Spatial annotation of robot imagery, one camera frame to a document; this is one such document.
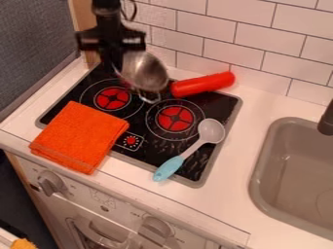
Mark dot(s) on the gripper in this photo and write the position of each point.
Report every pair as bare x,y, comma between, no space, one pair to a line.
108,38

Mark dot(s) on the silver pot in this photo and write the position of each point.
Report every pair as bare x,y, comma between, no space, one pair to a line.
145,72

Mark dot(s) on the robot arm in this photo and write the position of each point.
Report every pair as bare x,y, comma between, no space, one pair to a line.
106,13

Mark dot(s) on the orange cloth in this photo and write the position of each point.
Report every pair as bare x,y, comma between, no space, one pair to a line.
78,136

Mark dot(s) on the yellow cloth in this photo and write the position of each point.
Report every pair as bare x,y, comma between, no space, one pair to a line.
22,244

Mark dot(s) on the toy stove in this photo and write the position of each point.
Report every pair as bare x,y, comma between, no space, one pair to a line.
147,139

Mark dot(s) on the red toy cylinder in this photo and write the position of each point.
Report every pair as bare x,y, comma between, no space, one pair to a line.
203,84

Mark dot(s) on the toy sink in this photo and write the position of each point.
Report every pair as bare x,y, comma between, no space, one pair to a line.
299,181

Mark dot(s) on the tap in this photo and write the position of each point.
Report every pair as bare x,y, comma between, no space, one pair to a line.
327,121

